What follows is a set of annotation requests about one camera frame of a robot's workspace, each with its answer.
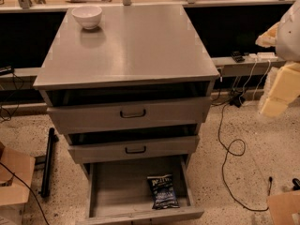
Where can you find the left cardboard box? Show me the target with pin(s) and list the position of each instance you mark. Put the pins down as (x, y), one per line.
(16, 173)

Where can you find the small black device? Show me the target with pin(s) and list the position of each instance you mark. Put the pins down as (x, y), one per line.
(237, 57)

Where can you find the black device left ledge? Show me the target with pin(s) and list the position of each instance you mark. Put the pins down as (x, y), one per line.
(6, 70)

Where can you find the grey metal drawer cabinet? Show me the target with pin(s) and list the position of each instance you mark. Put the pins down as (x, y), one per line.
(135, 45)

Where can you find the black power adapter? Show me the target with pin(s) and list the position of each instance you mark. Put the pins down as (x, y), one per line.
(237, 101)

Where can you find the bottom open grey drawer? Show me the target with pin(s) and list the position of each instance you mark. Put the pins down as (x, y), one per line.
(119, 193)

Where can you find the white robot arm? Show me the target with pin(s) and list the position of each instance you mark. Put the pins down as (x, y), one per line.
(284, 36)

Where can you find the top grey drawer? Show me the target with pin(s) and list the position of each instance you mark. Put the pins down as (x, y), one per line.
(139, 106)

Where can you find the white ceramic bowl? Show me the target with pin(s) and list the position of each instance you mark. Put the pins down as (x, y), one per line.
(88, 17)

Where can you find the middle grey drawer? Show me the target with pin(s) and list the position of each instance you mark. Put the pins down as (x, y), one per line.
(133, 143)

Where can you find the white power strip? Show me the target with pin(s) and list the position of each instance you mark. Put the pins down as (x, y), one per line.
(263, 56)

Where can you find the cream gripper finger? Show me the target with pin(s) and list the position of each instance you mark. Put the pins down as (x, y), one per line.
(268, 38)
(282, 87)

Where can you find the blue chip bag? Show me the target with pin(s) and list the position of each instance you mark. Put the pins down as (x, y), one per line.
(162, 190)

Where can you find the black bar on floor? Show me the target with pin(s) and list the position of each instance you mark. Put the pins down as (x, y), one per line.
(45, 187)

